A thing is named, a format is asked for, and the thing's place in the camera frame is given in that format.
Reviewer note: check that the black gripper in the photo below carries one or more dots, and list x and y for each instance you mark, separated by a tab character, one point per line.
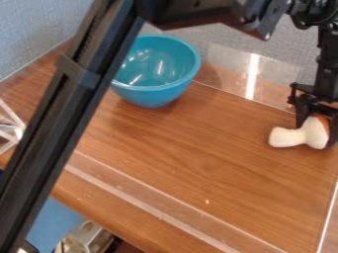
306	97

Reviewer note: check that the white brown toy mushroom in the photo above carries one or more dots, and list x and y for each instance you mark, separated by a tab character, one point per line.
312	134

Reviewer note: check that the blue plastic bowl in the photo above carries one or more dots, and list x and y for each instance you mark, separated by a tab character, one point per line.
156	70

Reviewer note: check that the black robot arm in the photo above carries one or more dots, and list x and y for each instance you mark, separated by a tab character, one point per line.
255	17

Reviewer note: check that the clear acrylic back barrier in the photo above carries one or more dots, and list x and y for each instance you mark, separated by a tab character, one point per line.
248	75

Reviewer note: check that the clear acrylic barrier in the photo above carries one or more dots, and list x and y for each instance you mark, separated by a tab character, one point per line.
202	190
248	75

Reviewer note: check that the clear acrylic front barrier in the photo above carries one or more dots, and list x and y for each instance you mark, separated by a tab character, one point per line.
202	190

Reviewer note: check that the dark blue metal post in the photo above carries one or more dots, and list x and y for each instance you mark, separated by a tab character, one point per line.
84	71

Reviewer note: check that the clear acrylic left bracket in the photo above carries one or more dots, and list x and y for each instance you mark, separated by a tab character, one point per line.
12	128

